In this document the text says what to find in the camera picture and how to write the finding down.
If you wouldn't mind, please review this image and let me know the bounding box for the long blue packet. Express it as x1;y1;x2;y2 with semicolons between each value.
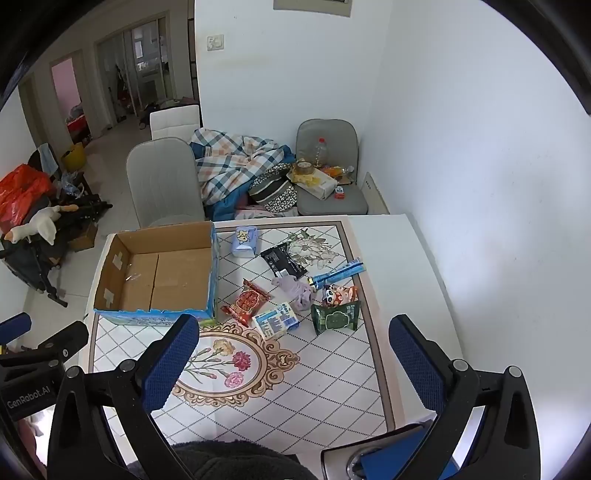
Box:
307;260;365;287

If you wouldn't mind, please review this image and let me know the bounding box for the dark fleece clothing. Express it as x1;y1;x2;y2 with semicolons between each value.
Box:
128;440;320;480

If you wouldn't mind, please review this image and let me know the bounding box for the white goose plush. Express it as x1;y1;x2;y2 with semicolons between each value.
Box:
8;205;64;244

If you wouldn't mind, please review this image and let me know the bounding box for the plaid blanket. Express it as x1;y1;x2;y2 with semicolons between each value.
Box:
191;128;297;221

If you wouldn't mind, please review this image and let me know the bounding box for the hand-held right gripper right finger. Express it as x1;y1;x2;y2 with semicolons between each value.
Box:
389;315;542;480

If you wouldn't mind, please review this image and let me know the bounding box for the black stroller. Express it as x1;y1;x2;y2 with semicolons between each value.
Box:
0;193;113;308

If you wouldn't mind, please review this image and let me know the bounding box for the black and white patterned bag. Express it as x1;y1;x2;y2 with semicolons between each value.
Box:
248;168;299;214

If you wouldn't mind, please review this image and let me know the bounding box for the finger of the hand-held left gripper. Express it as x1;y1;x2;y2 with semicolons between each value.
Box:
39;320;89;366
0;313;32;342

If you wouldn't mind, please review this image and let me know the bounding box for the small brown floor box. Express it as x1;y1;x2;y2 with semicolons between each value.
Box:
68;222;99;251

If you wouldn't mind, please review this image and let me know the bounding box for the purple cloth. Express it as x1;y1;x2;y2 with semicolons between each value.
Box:
271;274;317;313

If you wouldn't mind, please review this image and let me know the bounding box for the dark green snack packet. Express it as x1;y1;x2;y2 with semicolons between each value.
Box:
310;300;360;335

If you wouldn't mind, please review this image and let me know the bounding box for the light blue tissue pack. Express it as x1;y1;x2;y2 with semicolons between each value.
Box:
230;226;260;258

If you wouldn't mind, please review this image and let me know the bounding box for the patterned floral tablecloth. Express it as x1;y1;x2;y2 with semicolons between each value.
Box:
88;220;399;456

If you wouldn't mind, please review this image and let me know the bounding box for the yellow bin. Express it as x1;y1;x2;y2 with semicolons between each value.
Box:
61;143;86;173

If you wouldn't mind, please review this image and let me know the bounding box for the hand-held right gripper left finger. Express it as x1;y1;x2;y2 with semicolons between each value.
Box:
46;314;200;480

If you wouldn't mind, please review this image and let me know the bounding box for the orange panda snack packet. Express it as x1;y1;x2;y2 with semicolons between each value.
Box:
321;283;359;308

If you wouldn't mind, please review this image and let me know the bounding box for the grey padded chair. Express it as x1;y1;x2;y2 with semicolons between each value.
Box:
295;119;369;216
126;137;206;228

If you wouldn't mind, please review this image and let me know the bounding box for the red snack packet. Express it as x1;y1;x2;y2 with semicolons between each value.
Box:
220;279;274;327

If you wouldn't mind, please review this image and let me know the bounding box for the cardboard box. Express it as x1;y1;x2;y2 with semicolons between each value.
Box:
93;220;219;328

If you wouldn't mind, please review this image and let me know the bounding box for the orange plastic bag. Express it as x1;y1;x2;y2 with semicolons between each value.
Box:
0;165;55;223

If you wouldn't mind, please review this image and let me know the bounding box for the white board with sockets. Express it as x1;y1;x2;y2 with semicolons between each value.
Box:
364;171;392;216

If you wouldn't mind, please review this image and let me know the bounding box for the blue and yellow packet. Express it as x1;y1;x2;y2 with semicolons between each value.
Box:
252;300;300;341

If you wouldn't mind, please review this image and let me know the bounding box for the black snack packet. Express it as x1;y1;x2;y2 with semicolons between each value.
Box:
260;244;308;280

